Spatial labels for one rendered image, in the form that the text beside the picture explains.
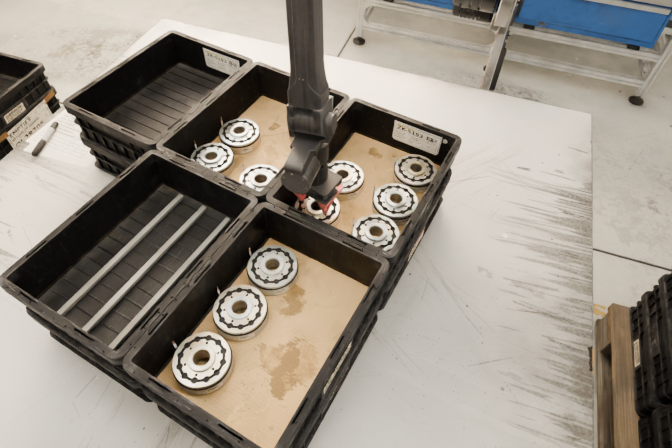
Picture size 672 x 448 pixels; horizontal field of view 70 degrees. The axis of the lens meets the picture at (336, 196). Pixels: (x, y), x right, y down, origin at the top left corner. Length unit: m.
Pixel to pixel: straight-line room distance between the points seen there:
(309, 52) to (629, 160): 2.26
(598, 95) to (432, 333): 2.33
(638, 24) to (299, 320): 2.49
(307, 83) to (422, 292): 0.58
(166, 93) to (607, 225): 1.92
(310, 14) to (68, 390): 0.86
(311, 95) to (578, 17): 2.30
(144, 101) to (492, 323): 1.08
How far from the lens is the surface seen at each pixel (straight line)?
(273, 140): 1.28
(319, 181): 0.98
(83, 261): 1.15
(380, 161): 1.23
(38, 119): 2.23
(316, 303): 0.98
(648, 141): 3.04
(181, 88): 1.49
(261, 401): 0.92
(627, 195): 2.67
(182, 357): 0.94
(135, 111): 1.45
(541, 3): 2.95
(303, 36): 0.80
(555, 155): 1.59
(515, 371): 1.14
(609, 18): 3.01
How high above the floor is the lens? 1.70
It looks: 50 degrees down
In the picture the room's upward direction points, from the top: 3 degrees clockwise
